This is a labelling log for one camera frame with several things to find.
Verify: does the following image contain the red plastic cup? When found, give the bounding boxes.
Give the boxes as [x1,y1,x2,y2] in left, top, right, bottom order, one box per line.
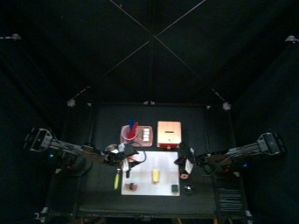
[120,125,140,142]

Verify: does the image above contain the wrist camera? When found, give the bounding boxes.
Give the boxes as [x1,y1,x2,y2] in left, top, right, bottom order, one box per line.
[122,142,140,158]
[176,142,196,158]

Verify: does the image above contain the thin diagonal brace cable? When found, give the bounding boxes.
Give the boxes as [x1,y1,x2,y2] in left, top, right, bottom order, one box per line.
[69,0,207,101]
[107,0,228,103]

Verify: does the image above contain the red toy utensil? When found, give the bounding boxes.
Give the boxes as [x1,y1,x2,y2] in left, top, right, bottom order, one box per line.
[130,122,140,140]

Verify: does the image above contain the yellow green toy knife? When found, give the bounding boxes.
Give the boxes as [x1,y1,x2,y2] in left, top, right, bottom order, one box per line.
[114,168,122,192]

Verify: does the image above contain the white cutting board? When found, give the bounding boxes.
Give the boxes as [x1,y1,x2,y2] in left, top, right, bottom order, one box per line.
[120,150,182,197]

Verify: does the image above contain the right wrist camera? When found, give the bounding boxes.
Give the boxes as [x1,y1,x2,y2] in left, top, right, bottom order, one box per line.
[176,142,196,158]

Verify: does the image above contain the yellow toy egg piece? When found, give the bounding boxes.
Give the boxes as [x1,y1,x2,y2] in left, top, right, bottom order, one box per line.
[151,168,162,184]

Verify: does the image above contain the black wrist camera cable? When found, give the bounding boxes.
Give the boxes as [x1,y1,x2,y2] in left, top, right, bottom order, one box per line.
[132,141,148,164]

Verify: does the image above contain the wooden box with red drawer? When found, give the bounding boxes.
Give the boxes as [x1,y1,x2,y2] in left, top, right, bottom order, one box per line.
[155,120,183,150]

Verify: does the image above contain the round metal bowl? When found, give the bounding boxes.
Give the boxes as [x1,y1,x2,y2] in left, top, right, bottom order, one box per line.
[103,143,123,154]

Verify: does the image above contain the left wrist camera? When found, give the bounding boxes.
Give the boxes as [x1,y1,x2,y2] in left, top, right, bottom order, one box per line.
[122,142,140,158]

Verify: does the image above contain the metal frame pole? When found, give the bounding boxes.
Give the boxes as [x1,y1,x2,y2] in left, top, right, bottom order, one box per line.
[147,0,155,103]

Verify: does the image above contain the white text label sticker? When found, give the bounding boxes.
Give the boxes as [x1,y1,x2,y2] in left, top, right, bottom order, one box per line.
[218,187,242,216]

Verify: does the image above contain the red sushi with green band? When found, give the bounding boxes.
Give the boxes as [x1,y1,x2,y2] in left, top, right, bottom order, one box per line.
[124,182,140,192]

